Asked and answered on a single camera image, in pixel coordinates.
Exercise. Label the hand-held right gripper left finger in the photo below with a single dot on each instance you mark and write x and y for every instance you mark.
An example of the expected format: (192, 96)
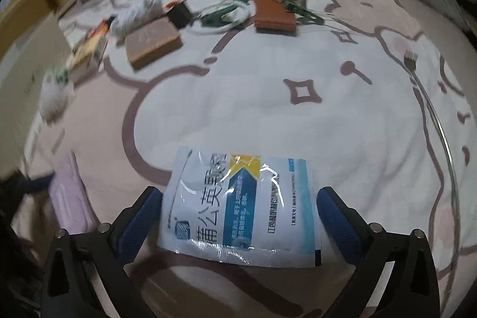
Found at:
(138, 225)

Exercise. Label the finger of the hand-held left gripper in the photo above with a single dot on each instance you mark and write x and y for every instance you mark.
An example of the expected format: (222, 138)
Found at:
(41, 184)

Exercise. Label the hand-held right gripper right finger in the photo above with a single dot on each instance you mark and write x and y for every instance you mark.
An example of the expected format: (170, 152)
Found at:
(339, 221)

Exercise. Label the black binder clip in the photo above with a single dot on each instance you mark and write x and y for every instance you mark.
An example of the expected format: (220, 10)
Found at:
(179, 15)

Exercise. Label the pinkish brown cardboard box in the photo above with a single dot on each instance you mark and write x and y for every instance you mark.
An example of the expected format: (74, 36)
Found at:
(152, 42)

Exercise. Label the white blue medicine sachet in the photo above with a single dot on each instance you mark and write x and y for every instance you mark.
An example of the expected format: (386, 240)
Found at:
(238, 210)

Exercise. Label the yellow tissue pack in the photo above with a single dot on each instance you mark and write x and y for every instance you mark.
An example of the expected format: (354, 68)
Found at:
(87, 59)

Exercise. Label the white knit ball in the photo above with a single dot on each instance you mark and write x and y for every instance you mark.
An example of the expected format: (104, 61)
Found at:
(136, 16)

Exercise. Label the pink tissue pack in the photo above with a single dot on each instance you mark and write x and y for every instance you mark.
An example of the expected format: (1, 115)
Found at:
(70, 191)

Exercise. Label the mint green suction hook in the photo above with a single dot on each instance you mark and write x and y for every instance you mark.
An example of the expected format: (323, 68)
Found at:
(54, 94)

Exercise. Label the brown leather key pouch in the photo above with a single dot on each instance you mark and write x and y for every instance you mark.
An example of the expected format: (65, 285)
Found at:
(274, 14)

